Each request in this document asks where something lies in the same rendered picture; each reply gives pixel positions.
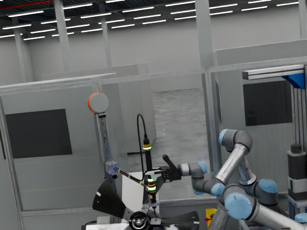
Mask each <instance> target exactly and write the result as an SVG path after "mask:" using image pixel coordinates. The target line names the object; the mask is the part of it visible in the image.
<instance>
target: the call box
mask: <svg viewBox="0 0 307 230"><path fill-rule="evenodd" d="M215 212H216V209H206V218H209V219H212V217H211V215H212V214H215ZM210 223H211V220H209V221H207V227H209V225H210Z"/></svg>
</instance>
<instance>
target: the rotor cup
mask: <svg viewBox="0 0 307 230"><path fill-rule="evenodd" d="M137 220H140V221H141V222H140V223H138V222H137ZM149 221H151V217H150V216H149V215H147V214H145V213H144V212H142V211H137V212H135V213H133V214H132V215H131V217H130V219H129V226H130V228H131V229H132V230H153V229H154V228H153V227H150V225H151V224H150V222H149Z"/></svg>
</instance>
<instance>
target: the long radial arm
mask: <svg viewBox="0 0 307 230"><path fill-rule="evenodd" d="M128 225H129V224H128V223H115V224H101V225H86V230H123V229H125V228H126V227H127V226H128Z"/></svg>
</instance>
